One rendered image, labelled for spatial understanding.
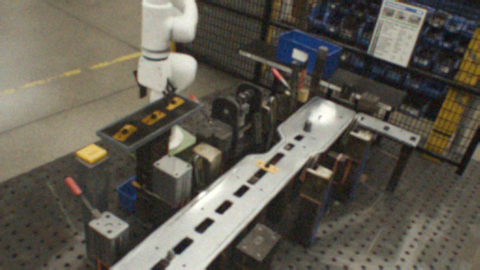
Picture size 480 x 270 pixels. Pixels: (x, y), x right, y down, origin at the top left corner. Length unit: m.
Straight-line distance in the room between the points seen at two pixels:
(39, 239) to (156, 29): 0.87
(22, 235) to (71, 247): 0.19
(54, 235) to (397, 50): 1.75
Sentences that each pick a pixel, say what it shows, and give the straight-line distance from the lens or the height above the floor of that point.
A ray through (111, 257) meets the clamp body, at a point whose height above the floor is 0.99.
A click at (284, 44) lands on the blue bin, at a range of 2.32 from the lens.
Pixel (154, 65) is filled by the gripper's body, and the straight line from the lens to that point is 1.33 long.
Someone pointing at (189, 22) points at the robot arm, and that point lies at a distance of 1.28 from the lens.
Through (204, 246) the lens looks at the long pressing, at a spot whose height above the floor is 1.00.
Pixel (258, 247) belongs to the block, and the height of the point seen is 1.03.
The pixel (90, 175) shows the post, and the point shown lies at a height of 1.11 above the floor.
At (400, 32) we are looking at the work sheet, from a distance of 2.28.
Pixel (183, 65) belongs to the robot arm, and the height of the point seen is 1.21.
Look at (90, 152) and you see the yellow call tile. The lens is 1.30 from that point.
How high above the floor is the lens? 1.92
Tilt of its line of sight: 33 degrees down
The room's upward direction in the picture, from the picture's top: 9 degrees clockwise
